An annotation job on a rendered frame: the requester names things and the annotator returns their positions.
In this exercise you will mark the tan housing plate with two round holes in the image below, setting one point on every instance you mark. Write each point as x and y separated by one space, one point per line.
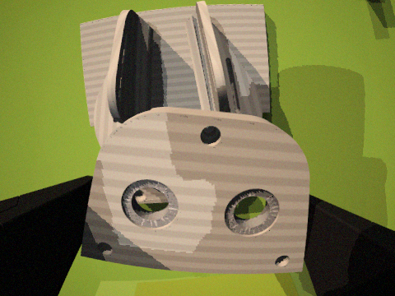
204 175

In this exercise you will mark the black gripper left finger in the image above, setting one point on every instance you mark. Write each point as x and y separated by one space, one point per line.
40 235

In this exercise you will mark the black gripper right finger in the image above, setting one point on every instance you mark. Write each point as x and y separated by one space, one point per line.
347 255

